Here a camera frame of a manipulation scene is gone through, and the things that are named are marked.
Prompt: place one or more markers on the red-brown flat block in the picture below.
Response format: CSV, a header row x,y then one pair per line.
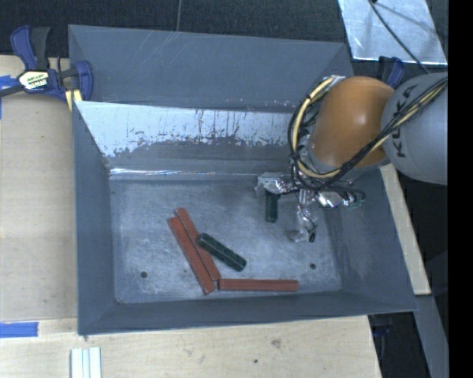
x,y
200,246
189,256
258,285

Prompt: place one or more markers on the dark green flat block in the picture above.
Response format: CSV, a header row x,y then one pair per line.
x,y
222,252
271,209

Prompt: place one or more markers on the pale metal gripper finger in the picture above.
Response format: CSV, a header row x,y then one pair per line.
x,y
271,188
269,178

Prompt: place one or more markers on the grey metal bin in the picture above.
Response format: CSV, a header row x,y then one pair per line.
x,y
228,227

